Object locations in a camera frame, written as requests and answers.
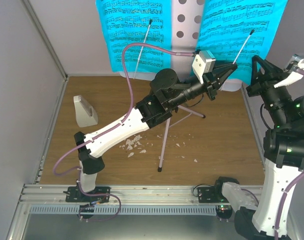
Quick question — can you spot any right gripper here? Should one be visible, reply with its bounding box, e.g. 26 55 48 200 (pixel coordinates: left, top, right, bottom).
245 54 291 128

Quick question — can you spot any pink music stand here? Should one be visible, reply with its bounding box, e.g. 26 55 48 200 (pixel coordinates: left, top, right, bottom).
119 0 255 173

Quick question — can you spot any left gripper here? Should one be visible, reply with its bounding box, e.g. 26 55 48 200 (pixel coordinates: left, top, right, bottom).
169 64 239 110

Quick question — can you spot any aluminium rail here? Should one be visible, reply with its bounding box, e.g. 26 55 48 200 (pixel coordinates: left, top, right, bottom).
19 185 264 205

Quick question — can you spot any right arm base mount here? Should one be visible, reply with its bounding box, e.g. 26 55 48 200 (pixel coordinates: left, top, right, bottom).
192 184 233 222

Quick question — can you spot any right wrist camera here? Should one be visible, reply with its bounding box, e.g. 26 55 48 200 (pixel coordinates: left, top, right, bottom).
273 54 304 89

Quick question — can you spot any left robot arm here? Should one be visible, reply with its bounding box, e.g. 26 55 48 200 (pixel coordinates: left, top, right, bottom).
74 62 237 202

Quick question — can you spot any blue sheet music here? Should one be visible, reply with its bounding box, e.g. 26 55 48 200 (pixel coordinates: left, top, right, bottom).
96 0 172 73
196 0 287 84

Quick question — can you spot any grey slotted cable duct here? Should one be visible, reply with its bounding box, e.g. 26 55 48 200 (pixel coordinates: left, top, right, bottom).
30 204 216 216

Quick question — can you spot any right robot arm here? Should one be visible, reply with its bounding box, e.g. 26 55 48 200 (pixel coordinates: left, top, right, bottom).
213 55 304 240

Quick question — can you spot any white metronome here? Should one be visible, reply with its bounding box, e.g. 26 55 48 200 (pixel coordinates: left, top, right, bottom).
73 95 98 128

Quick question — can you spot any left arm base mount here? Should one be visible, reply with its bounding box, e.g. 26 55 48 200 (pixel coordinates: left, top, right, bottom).
63 185 111 215

